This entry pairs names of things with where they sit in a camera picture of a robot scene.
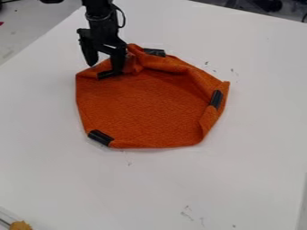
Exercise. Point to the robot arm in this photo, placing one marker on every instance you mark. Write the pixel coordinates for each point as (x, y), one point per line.
(96, 6)

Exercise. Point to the orange cloth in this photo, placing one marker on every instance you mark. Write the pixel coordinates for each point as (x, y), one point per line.
(152, 101)

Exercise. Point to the yellow toy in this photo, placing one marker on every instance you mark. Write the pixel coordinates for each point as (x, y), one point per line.
(20, 225)

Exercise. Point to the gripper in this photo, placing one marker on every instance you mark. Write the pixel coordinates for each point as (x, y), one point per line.
(103, 30)

